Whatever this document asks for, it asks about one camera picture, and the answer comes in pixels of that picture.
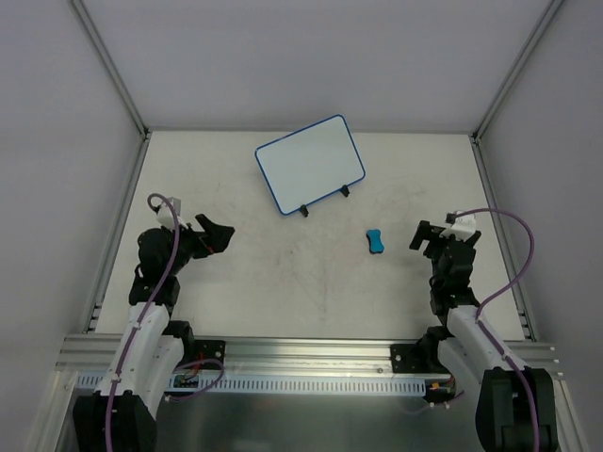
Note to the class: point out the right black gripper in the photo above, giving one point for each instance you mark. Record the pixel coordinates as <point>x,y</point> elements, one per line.
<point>434,239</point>

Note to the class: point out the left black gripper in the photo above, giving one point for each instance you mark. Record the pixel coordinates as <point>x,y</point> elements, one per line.
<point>199,236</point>

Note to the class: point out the blue whiteboard eraser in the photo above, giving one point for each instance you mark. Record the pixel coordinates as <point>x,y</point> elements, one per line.
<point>375,243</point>

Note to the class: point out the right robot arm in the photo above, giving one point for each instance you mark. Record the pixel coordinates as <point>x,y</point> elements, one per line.
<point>514,402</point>

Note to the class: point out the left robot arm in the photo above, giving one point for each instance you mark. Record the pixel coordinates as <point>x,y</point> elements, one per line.
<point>120,414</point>

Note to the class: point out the blue framed whiteboard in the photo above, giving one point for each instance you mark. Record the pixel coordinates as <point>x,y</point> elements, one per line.
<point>310,164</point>

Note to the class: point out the left black stand foot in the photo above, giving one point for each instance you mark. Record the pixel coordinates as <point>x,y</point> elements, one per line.
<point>304,210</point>

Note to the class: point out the black stand foot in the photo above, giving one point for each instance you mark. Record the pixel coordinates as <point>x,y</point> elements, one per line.
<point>345,191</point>
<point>304,210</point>

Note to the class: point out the right black stand foot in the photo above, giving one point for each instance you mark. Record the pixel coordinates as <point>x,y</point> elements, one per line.
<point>345,191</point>

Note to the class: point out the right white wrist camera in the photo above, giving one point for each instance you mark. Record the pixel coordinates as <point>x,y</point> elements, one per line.
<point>459,226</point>

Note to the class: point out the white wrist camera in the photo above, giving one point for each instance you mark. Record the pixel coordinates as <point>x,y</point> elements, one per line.
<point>459,226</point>
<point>168,213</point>

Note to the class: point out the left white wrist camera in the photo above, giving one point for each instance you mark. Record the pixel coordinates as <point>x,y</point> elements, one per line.
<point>168,213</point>

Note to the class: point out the right aluminium frame post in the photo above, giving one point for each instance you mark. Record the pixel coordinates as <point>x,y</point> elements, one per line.
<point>519,64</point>

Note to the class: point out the aluminium frame post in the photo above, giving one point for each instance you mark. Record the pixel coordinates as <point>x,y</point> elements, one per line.
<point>519,64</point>
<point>91,31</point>

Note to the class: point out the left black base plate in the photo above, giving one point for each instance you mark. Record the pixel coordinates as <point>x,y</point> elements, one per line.
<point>211,352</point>

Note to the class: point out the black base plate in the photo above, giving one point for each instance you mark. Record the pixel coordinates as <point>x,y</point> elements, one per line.
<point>211,352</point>
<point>414,359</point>

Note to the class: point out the left aluminium frame post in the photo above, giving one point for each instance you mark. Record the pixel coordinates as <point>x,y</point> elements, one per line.
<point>91,31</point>

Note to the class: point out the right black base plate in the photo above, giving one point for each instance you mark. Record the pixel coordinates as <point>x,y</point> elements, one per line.
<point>414,359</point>

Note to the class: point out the white slotted cable duct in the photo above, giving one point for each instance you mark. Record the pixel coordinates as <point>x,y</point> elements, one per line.
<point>281,385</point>

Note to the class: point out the aluminium mounting rail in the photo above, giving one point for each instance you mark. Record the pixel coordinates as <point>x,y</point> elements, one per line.
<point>338,358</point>

